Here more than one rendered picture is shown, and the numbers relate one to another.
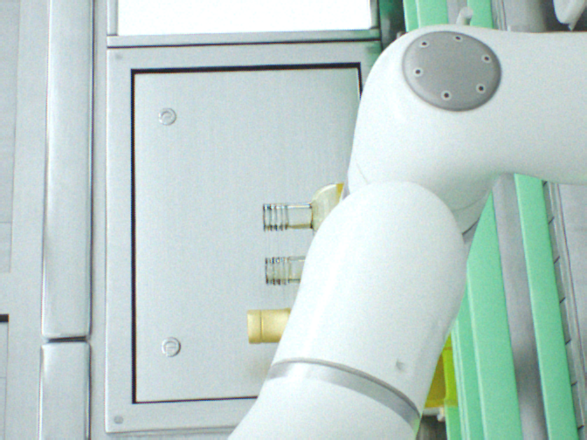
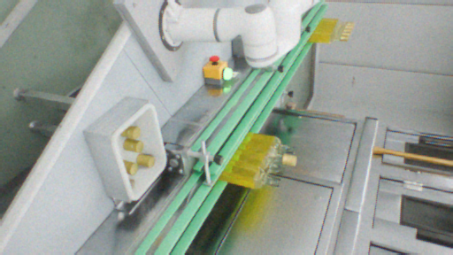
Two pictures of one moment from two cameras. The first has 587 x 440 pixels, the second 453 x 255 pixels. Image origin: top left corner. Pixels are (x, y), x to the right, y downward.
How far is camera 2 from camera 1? 1.23 m
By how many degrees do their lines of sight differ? 72
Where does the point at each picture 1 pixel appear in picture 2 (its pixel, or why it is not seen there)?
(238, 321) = (294, 197)
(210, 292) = (300, 206)
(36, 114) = not seen: outside the picture
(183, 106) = not seen: outside the picture
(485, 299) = (237, 114)
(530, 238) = (218, 121)
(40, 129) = not seen: outside the picture
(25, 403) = (368, 204)
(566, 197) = (204, 120)
